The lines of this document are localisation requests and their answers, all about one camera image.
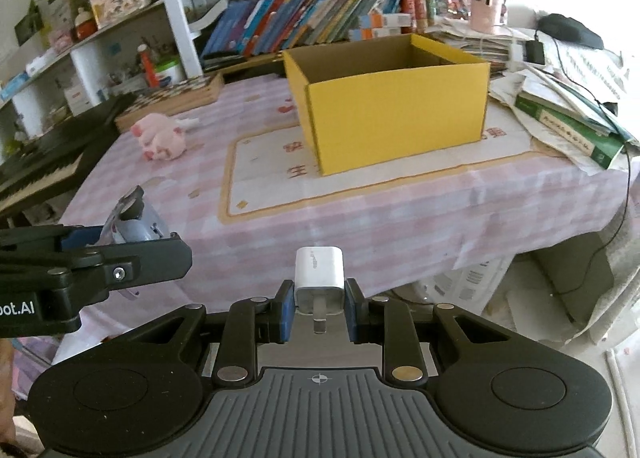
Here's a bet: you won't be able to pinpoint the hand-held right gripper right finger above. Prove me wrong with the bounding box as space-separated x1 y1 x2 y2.
345 279 524 387

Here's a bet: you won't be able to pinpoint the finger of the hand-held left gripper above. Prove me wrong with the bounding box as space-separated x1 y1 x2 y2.
0 225 108 253
70 233 194 295

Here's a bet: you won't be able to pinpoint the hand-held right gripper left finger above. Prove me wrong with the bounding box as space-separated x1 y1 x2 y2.
117 279 297 387

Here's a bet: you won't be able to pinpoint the grey blue plastic gadget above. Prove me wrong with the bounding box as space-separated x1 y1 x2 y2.
97 186 172 299

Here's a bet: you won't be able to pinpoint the white charger plug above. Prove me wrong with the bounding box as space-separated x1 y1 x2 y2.
294 247 347 335

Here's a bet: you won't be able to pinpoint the yellow cardboard box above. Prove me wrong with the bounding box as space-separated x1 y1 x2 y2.
282 34 492 177

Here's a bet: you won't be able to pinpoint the person's left forearm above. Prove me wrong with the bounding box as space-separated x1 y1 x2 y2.
0 338 17 445

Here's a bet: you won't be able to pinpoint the black piano keyboard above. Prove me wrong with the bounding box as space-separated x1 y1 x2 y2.
0 92 137 219

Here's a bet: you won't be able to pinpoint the pink checkered tablecloth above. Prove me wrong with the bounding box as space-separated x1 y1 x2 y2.
10 70 633 404

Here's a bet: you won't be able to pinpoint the white printed bag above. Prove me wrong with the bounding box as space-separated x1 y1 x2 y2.
430 258 517 315

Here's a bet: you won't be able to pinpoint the pink plush toy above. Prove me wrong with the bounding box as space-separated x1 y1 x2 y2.
131 112 202 163

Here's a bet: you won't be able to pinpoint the white orange-bordered table mat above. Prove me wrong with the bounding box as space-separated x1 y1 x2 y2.
218 125 543 225

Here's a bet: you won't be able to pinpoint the white box red label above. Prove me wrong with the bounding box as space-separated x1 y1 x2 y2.
64 80 94 117

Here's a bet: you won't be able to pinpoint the wooden chessboard box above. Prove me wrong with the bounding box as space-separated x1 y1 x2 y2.
115 72 225 135

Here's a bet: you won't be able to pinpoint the red bottle white cap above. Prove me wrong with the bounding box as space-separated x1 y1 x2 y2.
139 45 160 88

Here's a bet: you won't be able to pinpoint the white jar green lid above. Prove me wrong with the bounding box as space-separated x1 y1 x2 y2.
154 56 187 88

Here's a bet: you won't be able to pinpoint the dark green card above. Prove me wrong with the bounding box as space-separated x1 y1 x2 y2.
15 0 46 46

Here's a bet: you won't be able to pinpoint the white wooden bookshelf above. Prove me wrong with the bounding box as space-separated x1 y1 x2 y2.
0 0 501 139

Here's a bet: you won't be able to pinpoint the grey white blanket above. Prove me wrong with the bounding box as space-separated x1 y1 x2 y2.
585 178 640 346

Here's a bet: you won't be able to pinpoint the orange white carton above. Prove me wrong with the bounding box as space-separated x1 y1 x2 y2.
348 28 402 42
367 12 414 29

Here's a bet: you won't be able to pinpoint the green thick book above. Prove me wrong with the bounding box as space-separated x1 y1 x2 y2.
515 92 627 170

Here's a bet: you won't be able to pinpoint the row of colourful books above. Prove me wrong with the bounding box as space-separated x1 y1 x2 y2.
200 0 417 59

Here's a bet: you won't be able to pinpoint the black power adapter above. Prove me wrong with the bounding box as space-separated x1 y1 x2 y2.
524 40 547 66

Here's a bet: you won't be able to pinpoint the red printed packets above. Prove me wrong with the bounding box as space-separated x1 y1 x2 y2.
402 0 473 32

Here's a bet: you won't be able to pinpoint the pile of white papers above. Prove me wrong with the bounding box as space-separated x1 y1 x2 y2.
435 18 640 177

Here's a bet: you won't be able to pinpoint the pink white carton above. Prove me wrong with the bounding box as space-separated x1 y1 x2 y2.
471 0 503 35

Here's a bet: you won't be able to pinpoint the black cable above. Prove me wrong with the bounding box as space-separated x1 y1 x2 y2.
532 28 632 325

